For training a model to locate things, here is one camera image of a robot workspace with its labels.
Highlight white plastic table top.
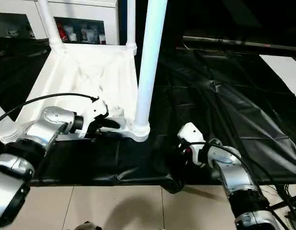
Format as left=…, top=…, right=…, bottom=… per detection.
left=0, top=43, right=151, bottom=145

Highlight white plastic table leg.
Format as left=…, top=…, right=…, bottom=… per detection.
left=125, top=0, right=137, bottom=53
left=37, top=0, right=67, bottom=50
left=133, top=0, right=169, bottom=136
left=0, top=98, right=26, bottom=144

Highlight black plastic mat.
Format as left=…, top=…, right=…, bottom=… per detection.
left=0, top=35, right=296, bottom=195

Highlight grey robot body part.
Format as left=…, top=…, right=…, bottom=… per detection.
left=75, top=221, right=102, bottom=230

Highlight red bottle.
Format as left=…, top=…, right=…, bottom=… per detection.
left=57, top=23, right=68, bottom=41

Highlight black stand leg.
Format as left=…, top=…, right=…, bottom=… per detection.
left=269, top=193, right=296, bottom=212

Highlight white cabinet with glass doors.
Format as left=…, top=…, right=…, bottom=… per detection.
left=0, top=0, right=120, bottom=46

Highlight long dark metal rod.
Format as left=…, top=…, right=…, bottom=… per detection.
left=182, top=35, right=296, bottom=50

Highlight white flat board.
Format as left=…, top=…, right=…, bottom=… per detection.
left=259, top=54, right=296, bottom=97

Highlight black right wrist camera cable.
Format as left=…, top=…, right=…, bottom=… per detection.
left=180, top=140, right=290, bottom=230

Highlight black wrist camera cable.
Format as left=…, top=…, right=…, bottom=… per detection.
left=0, top=92, right=100, bottom=126
left=180, top=140, right=290, bottom=230

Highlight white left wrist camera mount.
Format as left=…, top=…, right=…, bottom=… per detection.
left=81, top=96, right=110, bottom=140

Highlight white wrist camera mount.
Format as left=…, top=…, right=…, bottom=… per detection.
left=81, top=96, right=110, bottom=140
left=177, top=122, right=206, bottom=166

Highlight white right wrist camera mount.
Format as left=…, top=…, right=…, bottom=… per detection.
left=177, top=122, right=206, bottom=166

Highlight black left wrist camera cable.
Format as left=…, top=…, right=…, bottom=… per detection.
left=0, top=92, right=100, bottom=126

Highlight black floor cables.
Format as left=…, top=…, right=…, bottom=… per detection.
left=267, top=182, right=296, bottom=230

